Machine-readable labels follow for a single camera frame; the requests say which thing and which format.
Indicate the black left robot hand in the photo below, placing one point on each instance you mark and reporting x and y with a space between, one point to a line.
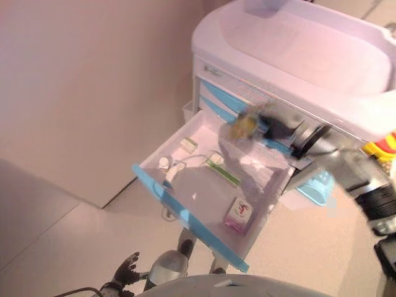
127 272

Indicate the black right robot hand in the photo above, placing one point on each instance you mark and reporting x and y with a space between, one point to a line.
273 128

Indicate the yellow medicine bottle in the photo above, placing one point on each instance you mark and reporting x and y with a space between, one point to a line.
244 123

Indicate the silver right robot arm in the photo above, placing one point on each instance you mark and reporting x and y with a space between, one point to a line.
355 173

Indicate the pink white medicine box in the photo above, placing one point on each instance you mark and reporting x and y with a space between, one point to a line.
239 215

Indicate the silver left robot leg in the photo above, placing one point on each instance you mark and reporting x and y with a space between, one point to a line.
170 269

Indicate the silver robot leg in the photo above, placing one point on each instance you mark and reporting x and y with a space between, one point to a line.
170 269
218 263

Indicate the green white flat box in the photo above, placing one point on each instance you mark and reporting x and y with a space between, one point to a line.
222 168

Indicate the light blue waste bin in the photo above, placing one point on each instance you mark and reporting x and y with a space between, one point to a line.
317 188

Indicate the white lavender medical cart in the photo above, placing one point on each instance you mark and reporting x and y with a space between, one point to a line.
294 52

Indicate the small white green box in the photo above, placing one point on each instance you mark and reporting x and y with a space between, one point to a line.
189 144

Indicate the silver right robot leg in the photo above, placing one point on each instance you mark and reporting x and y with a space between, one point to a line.
218 263

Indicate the yellow sharps container red lid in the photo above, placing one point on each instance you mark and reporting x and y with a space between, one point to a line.
382 148

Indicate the white round pill bottle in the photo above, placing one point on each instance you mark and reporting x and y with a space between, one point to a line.
164 163

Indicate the grey robot torso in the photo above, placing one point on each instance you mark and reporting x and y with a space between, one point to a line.
241 286

